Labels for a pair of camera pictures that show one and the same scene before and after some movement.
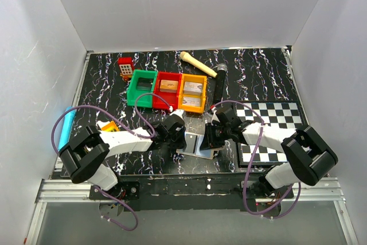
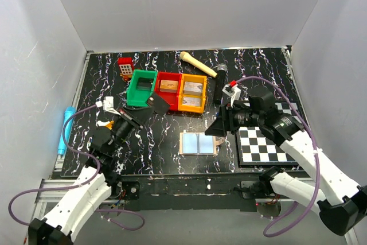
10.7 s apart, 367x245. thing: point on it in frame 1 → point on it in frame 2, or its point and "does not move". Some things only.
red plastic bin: (172, 98) does not move
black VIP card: (191, 140) → (160, 105)
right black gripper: (212, 139) → (226, 117)
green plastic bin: (141, 81) does not move
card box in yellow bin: (192, 88) does not move
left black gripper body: (180, 142) → (132, 119)
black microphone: (222, 70) does not move
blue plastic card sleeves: (192, 145) does not move
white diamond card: (192, 101) does not move
